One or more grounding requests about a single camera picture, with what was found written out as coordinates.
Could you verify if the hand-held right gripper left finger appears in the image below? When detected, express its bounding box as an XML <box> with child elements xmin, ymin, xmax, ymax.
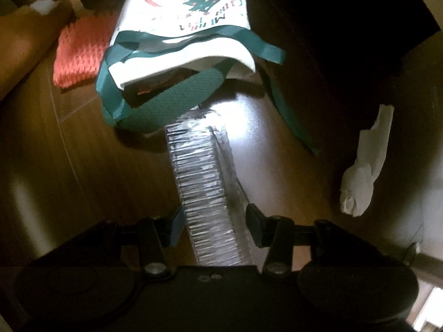
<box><xmin>100</xmin><ymin>205</ymin><xmax>186</xmax><ymax>278</ymax></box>

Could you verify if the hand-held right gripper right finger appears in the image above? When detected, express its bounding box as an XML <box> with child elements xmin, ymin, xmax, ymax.
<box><xmin>244</xmin><ymin>203</ymin><xmax>348</xmax><ymax>278</ymax></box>

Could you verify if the clear ribbed plastic tray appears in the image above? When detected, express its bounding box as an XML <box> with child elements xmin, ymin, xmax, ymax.
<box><xmin>164</xmin><ymin>107</ymin><xmax>255</xmax><ymax>268</ymax></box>

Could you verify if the white printed tote bag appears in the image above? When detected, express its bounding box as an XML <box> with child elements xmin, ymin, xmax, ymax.
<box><xmin>95</xmin><ymin>0</ymin><xmax>321</xmax><ymax>156</ymax></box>

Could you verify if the crumpled white tissue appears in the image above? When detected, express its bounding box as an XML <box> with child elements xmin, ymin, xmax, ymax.
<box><xmin>339</xmin><ymin>104</ymin><xmax>395</xmax><ymax>218</ymax></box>

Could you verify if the red foam net sleeve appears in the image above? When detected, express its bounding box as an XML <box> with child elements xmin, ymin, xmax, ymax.
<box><xmin>53</xmin><ymin>12</ymin><xmax>120</xmax><ymax>89</ymax></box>

